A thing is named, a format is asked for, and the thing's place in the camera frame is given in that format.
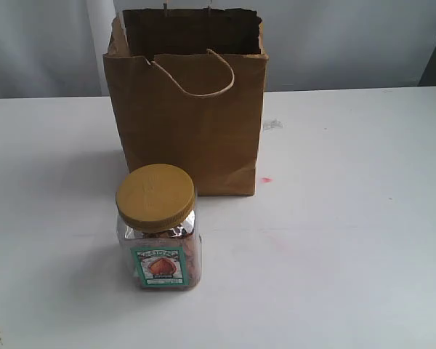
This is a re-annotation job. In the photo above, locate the clear jar with yellow lid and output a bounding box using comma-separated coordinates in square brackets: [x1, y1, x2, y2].
[116, 164, 202, 290]

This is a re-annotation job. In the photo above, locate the brown paper bag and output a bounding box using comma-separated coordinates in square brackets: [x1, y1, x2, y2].
[103, 7, 268, 196]

